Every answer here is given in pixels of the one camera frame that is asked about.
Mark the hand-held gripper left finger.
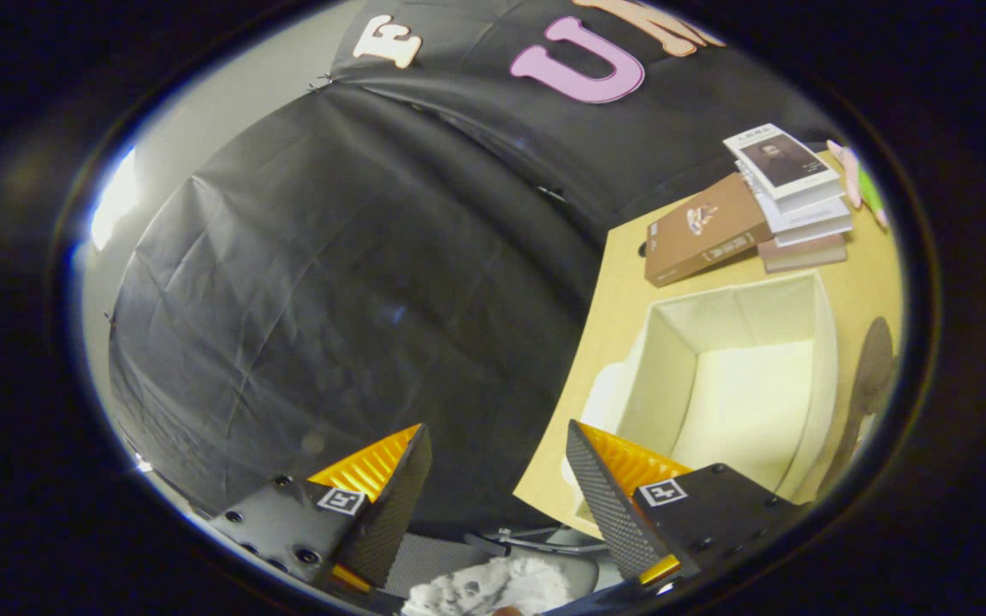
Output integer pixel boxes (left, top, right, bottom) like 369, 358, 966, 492
206, 423, 434, 600

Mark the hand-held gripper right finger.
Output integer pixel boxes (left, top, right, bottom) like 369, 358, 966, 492
563, 418, 809, 593

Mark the grey fabric storage box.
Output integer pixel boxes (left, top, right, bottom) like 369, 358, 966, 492
561, 269, 840, 538

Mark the brown fuzzy shoe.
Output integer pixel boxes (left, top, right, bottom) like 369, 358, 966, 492
818, 317, 898, 501

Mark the white fuzzy cloth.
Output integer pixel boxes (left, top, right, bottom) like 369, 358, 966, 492
401, 556, 573, 616

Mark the black backdrop cloth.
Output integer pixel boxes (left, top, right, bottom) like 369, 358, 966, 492
108, 0, 836, 540

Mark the brown cover book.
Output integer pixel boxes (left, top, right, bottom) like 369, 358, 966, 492
643, 171, 775, 288

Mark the mauve book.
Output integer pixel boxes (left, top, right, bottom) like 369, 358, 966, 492
757, 233, 850, 275

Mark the plain white book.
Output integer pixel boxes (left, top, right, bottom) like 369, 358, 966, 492
737, 163, 852, 234
771, 214, 855, 250

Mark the white portrait cover book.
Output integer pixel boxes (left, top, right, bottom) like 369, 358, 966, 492
722, 123, 841, 203

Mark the pink and green plush toy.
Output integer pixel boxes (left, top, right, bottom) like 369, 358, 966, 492
827, 139, 890, 232

